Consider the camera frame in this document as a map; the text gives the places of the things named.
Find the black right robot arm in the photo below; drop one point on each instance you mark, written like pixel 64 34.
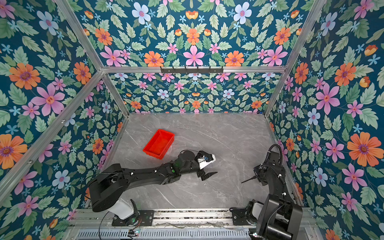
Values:
pixel 279 217

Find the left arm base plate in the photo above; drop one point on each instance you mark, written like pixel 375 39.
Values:
pixel 141 218

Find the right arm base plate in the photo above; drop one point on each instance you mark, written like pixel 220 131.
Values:
pixel 242 217

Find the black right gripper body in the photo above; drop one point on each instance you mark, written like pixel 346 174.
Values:
pixel 259 176

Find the black hook rack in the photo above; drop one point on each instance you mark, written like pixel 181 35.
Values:
pixel 191 70

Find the red plastic bin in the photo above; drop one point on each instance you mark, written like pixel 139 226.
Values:
pixel 159 144

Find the aluminium frame corner post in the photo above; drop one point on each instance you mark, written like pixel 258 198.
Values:
pixel 71 18

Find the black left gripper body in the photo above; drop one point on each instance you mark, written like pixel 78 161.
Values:
pixel 199 172

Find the aluminium frame bottom rail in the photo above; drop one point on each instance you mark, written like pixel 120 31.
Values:
pixel 115 147

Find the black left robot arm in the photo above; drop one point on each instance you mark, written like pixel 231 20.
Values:
pixel 107 187

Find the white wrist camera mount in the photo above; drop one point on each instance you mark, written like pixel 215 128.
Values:
pixel 204 159

